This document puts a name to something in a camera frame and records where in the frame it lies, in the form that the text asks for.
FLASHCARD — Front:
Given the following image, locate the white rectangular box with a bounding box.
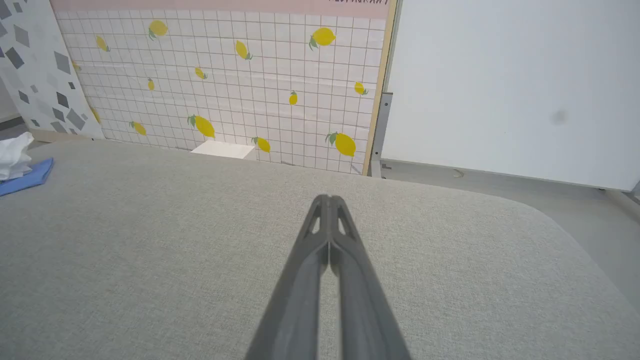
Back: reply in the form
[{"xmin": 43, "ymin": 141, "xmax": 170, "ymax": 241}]
[{"xmin": 191, "ymin": 140, "xmax": 257, "ymax": 161}]

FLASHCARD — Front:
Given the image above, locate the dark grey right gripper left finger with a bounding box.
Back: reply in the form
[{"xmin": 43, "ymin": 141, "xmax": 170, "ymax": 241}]
[{"xmin": 245, "ymin": 195, "xmax": 331, "ymax": 360}]

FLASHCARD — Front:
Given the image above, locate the white panel with grey flecks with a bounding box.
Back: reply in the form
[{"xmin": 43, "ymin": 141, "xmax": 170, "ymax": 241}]
[{"xmin": 0, "ymin": 0, "xmax": 106, "ymax": 141}]

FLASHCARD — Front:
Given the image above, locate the grey metal support bracket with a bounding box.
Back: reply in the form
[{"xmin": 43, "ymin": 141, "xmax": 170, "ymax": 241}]
[{"xmin": 371, "ymin": 91, "xmax": 393, "ymax": 179}]

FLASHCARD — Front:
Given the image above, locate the plain white partition board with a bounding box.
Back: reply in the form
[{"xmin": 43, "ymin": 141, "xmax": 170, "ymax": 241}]
[{"xmin": 381, "ymin": 0, "xmax": 640, "ymax": 192}]

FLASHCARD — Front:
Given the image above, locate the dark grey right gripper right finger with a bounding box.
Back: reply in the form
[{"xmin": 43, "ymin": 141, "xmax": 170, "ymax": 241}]
[{"xmin": 330, "ymin": 195, "xmax": 412, "ymax": 360}]

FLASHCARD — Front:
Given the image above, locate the lemon print grid panel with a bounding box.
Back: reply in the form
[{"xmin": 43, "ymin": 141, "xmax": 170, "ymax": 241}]
[{"xmin": 50, "ymin": 0, "xmax": 391, "ymax": 175}]

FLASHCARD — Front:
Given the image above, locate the light wooden panel frame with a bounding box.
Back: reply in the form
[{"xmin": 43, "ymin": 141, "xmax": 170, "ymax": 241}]
[{"xmin": 362, "ymin": 0, "xmax": 399, "ymax": 177}]

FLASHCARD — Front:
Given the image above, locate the white and blue t-shirt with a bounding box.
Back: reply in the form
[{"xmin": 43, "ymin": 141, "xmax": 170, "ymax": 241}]
[{"xmin": 0, "ymin": 131, "xmax": 54, "ymax": 197}]

